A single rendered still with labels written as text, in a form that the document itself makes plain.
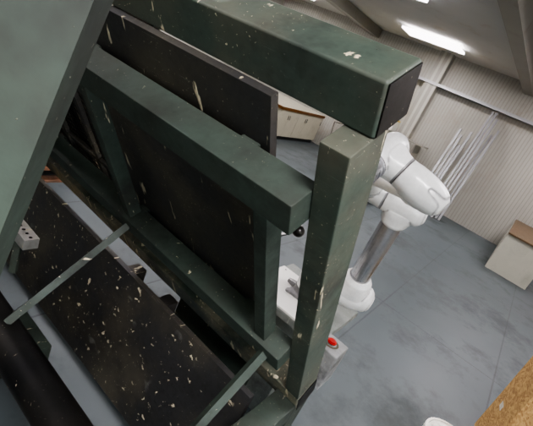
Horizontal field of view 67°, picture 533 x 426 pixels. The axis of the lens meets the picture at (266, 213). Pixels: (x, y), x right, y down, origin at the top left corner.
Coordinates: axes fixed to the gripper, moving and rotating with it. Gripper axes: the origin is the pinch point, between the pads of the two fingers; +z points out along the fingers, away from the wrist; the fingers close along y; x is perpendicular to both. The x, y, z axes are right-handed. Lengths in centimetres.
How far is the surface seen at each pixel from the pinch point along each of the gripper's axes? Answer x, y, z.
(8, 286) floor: 163, 135, 75
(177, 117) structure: 22.8, -30.1, 24.4
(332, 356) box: -16, 75, -2
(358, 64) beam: -12, -51, 14
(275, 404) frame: -12, 72, 27
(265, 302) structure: -4.5, 12.2, 25.3
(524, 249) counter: -75, 456, -535
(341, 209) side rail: -17.6, -29.3, 20.7
